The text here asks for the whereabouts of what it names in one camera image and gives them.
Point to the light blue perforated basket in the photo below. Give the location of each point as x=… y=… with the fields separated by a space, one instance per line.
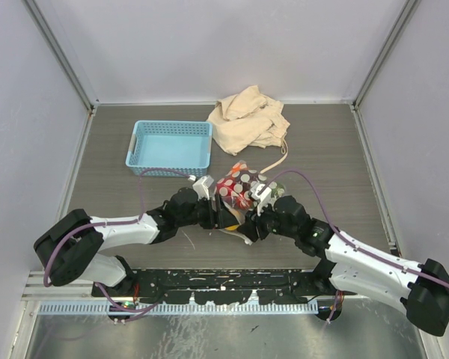
x=167 y=146

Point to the light blue cable duct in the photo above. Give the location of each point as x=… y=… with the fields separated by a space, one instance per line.
x=64 y=308

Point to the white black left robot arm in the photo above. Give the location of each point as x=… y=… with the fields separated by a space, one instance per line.
x=72 y=248

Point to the beige drawstring cloth bag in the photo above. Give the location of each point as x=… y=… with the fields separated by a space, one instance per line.
x=250 y=119

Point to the fake yellow peach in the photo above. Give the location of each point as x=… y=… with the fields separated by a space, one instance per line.
x=233 y=227

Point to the fake orange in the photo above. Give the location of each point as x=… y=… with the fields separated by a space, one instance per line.
x=235 y=171

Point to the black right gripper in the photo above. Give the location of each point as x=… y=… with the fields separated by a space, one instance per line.
x=248 y=227

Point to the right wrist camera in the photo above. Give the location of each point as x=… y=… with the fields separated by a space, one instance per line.
x=261 y=195

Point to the fake red pomegranate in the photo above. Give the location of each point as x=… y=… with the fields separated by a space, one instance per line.
x=234 y=192

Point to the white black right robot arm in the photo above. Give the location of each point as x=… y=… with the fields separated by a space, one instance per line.
x=418 y=290

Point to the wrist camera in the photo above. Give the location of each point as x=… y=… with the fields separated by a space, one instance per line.
x=202 y=187
x=261 y=195

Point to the clear zip top bag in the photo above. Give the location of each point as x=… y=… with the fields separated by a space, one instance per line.
x=250 y=176

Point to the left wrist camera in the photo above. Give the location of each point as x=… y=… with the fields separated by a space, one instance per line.
x=202 y=187

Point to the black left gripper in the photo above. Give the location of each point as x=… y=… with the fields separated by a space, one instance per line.
x=218 y=218

